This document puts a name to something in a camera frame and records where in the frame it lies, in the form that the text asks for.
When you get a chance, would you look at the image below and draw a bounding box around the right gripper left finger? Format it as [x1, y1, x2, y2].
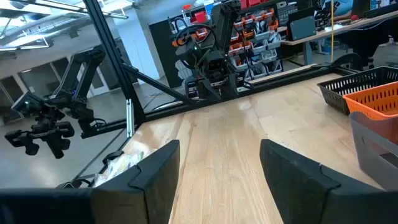
[90, 139, 181, 224]

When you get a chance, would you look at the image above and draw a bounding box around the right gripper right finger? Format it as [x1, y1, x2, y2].
[259, 138, 398, 224]

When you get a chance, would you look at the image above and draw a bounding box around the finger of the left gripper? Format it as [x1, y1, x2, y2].
[222, 73, 241, 99]
[197, 78, 222, 102]

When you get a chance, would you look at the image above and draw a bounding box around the green white toothbrush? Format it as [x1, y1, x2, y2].
[124, 150, 146, 166]

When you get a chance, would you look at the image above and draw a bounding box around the orange white toothbrush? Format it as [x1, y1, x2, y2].
[93, 154, 141, 188]

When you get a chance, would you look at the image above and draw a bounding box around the storage rack with bins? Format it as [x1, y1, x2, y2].
[228, 6, 284, 80]

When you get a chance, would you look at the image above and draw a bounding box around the black partition panel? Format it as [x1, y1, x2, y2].
[148, 18, 190, 90]

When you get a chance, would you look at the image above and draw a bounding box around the dark grey monitor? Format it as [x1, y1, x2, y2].
[286, 8, 317, 42]

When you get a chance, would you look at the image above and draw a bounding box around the grey plastic bin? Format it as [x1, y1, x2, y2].
[348, 111, 398, 191]

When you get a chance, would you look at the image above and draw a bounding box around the black plastic bin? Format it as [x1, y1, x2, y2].
[317, 65, 398, 116]

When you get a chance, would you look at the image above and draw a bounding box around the wooden office desk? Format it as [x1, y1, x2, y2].
[279, 11, 398, 66]

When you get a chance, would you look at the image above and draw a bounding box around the orange plastic basket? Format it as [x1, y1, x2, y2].
[343, 81, 398, 121]

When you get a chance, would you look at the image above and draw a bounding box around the person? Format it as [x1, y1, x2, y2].
[322, 0, 355, 17]

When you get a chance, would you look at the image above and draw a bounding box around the black office chair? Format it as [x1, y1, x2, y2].
[335, 18, 398, 71]

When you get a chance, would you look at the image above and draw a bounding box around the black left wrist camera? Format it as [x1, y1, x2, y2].
[205, 57, 228, 78]

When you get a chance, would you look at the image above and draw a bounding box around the yellow hanging cable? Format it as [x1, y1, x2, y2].
[330, 0, 335, 63]

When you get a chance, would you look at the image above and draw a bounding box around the black aluminium table frame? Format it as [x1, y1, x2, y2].
[55, 0, 398, 189]

